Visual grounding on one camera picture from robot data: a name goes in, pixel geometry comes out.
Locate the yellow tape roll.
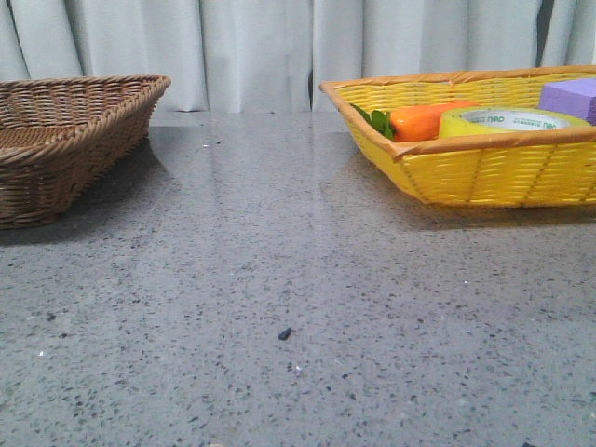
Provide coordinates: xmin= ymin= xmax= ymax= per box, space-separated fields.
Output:
xmin=439 ymin=106 xmax=591 ymax=138

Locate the small black debris chip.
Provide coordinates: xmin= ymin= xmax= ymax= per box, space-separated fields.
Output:
xmin=277 ymin=328 xmax=292 ymax=341

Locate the orange toy carrot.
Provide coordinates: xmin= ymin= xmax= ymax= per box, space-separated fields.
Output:
xmin=351 ymin=101 xmax=478 ymax=142

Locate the white curtain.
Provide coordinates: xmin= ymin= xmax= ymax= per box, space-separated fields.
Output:
xmin=1 ymin=1 xmax=595 ymax=113

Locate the brown wicker basket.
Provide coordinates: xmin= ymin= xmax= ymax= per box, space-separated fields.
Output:
xmin=1 ymin=74 xmax=171 ymax=229

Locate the yellow wicker basket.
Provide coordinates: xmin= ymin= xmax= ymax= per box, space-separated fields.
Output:
xmin=319 ymin=65 xmax=595 ymax=208

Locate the purple foam block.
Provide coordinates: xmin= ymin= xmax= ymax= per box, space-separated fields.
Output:
xmin=538 ymin=78 xmax=596 ymax=126

